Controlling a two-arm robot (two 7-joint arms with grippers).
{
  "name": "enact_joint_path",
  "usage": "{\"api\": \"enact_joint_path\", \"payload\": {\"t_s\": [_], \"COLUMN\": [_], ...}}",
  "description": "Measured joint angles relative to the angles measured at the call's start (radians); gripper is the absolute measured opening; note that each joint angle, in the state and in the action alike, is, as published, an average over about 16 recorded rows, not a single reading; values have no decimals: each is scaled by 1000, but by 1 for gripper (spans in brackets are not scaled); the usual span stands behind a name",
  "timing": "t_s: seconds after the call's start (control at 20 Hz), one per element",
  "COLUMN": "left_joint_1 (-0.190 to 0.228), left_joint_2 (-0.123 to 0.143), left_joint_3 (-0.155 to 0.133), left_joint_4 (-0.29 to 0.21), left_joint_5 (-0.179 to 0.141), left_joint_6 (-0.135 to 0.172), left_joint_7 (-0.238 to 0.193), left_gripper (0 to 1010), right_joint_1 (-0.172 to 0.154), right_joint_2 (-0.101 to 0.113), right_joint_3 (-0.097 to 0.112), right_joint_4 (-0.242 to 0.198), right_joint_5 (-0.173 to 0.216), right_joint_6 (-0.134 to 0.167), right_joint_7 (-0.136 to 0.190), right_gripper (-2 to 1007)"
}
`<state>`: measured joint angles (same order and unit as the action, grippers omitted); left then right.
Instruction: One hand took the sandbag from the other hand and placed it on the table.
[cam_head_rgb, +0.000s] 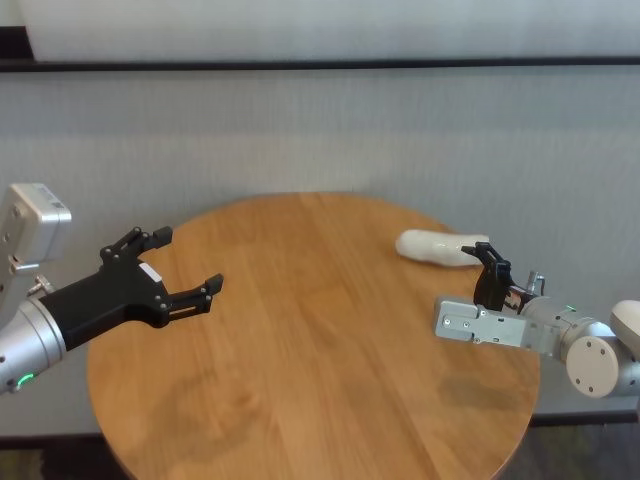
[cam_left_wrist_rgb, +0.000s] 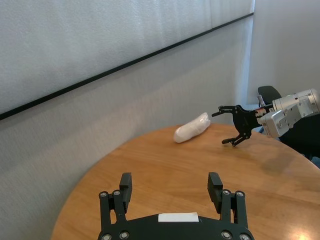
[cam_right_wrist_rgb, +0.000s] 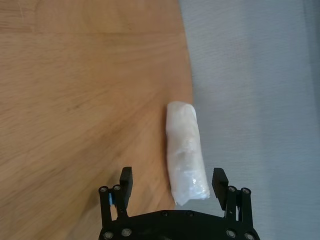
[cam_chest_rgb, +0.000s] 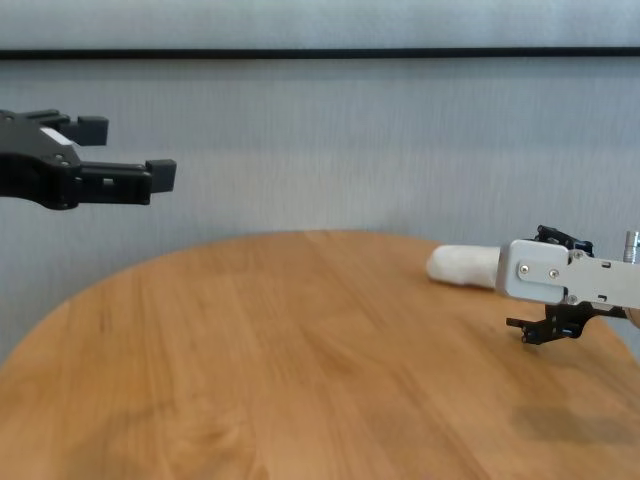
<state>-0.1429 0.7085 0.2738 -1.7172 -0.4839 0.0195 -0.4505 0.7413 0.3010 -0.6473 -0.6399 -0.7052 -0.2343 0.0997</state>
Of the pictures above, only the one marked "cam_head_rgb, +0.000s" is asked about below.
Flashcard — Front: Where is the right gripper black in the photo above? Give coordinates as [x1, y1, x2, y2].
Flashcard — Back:
[460, 241, 530, 315]

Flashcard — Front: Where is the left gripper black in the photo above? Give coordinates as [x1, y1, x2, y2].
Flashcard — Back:
[37, 225, 225, 352]

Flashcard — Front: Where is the white plastic-wrapped sandbag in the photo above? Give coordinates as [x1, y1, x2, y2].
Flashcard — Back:
[394, 228, 492, 269]

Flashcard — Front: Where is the grey cable with metal plug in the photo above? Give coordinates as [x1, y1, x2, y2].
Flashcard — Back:
[28, 273, 55, 297]
[524, 270, 547, 300]

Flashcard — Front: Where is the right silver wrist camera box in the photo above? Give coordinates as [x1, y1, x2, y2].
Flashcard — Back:
[432, 295, 530, 347]

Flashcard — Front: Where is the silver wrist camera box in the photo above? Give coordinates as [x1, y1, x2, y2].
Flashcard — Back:
[0, 183, 73, 301]
[432, 295, 530, 347]

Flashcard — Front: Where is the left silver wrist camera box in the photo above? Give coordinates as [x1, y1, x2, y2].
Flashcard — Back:
[0, 183, 73, 301]

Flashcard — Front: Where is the black wall rail strip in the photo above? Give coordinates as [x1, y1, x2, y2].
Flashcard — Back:
[0, 57, 640, 75]

